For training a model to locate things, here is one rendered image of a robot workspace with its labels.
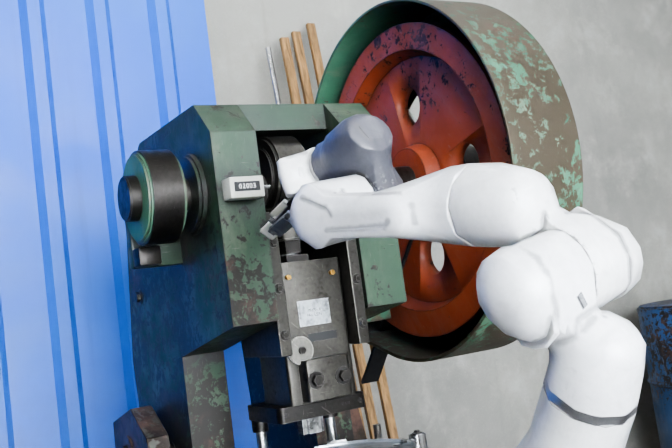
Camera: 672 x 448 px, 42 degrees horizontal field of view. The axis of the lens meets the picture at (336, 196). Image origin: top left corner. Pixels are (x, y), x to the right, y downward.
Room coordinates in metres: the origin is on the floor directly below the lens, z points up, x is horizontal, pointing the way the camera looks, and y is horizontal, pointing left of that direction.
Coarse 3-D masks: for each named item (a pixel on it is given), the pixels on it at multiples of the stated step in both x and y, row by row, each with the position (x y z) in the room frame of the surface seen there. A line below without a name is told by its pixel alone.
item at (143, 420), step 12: (144, 408) 2.05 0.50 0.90; (120, 420) 2.12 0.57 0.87; (132, 420) 2.03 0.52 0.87; (144, 420) 2.01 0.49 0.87; (156, 420) 2.02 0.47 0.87; (120, 432) 2.13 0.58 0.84; (132, 432) 2.04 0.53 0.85; (144, 432) 1.97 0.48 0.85; (156, 432) 1.98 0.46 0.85; (120, 444) 2.14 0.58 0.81; (132, 444) 2.04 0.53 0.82; (144, 444) 1.97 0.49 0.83; (156, 444) 1.96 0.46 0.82; (168, 444) 1.97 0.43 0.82
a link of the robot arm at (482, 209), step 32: (480, 192) 1.08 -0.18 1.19; (512, 192) 1.05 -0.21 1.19; (544, 192) 1.06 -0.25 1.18; (480, 224) 1.09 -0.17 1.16; (512, 224) 1.06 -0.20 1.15; (544, 224) 1.06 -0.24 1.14; (576, 224) 1.06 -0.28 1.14; (608, 224) 1.07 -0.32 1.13; (608, 256) 1.03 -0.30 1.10; (640, 256) 1.07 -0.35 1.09; (608, 288) 1.04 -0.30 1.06
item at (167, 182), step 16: (160, 160) 1.66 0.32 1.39; (176, 160) 1.68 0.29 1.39; (160, 176) 1.64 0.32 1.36; (176, 176) 1.66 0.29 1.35; (160, 192) 1.63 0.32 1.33; (176, 192) 1.65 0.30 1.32; (160, 208) 1.64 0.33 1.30; (176, 208) 1.66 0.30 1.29; (160, 224) 1.66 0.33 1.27; (176, 224) 1.67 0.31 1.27; (128, 240) 1.81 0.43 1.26; (160, 240) 1.70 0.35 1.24; (176, 240) 1.72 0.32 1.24; (144, 256) 1.77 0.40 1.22; (160, 256) 1.79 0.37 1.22; (176, 256) 1.84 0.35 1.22
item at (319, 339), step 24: (288, 264) 1.77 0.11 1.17; (312, 264) 1.79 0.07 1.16; (336, 264) 1.82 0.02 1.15; (288, 288) 1.76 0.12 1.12; (312, 288) 1.79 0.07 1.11; (336, 288) 1.82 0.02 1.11; (288, 312) 1.76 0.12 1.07; (312, 312) 1.79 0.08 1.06; (336, 312) 1.81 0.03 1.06; (312, 336) 1.78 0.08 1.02; (336, 336) 1.81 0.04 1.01; (264, 360) 1.84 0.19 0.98; (288, 360) 1.75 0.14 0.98; (312, 360) 1.75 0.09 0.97; (336, 360) 1.77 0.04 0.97; (264, 384) 1.85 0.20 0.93; (288, 384) 1.75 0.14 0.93; (312, 384) 1.74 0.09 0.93; (336, 384) 1.77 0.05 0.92
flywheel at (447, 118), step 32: (384, 32) 2.03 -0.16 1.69; (416, 32) 1.93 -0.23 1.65; (448, 32) 1.83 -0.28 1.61; (384, 64) 2.07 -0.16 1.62; (416, 64) 2.00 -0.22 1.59; (448, 64) 1.84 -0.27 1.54; (480, 64) 1.76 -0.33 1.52; (352, 96) 2.19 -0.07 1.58; (384, 96) 2.13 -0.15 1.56; (448, 96) 1.91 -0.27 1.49; (480, 96) 1.77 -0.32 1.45; (416, 128) 2.03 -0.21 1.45; (448, 128) 1.93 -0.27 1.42; (480, 128) 1.84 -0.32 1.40; (416, 160) 1.99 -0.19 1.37; (448, 160) 1.94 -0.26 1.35; (480, 160) 1.85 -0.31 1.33; (416, 256) 2.09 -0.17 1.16; (448, 256) 1.99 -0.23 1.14; (480, 256) 1.89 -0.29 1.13; (416, 288) 2.11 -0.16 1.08; (448, 288) 2.00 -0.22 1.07; (416, 320) 2.07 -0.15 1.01; (448, 320) 1.96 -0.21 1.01
